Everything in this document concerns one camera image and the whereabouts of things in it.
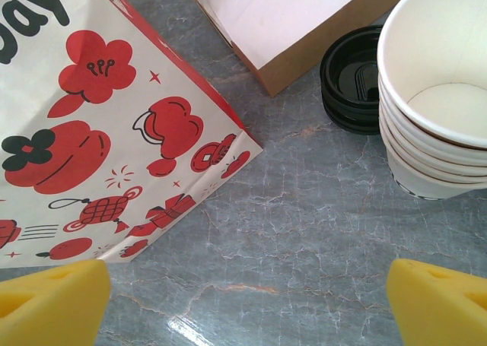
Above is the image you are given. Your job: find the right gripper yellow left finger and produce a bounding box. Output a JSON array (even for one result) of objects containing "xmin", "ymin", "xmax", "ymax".
[{"xmin": 0, "ymin": 258, "xmax": 111, "ymax": 346}]

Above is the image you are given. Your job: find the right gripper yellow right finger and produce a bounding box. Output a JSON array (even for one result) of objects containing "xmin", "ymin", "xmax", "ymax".
[{"xmin": 386, "ymin": 258, "xmax": 487, "ymax": 346}]

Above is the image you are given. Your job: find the red white printed paper bag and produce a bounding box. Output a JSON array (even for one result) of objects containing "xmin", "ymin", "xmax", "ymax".
[{"xmin": 0, "ymin": 0, "xmax": 264, "ymax": 269}]

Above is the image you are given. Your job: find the black cup lid stack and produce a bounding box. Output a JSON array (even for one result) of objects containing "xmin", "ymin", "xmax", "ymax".
[{"xmin": 320, "ymin": 24, "xmax": 385, "ymax": 135}]

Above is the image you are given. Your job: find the white paper cup stack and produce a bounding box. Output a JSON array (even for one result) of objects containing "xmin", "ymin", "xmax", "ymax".
[{"xmin": 376, "ymin": 0, "xmax": 487, "ymax": 202}]

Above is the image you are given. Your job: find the brown cardboard box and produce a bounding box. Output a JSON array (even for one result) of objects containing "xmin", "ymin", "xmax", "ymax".
[{"xmin": 183, "ymin": 0, "xmax": 423, "ymax": 98}]

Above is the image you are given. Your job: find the white napkin stack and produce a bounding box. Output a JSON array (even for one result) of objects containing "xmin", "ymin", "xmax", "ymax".
[{"xmin": 197, "ymin": 0, "xmax": 377, "ymax": 69}]

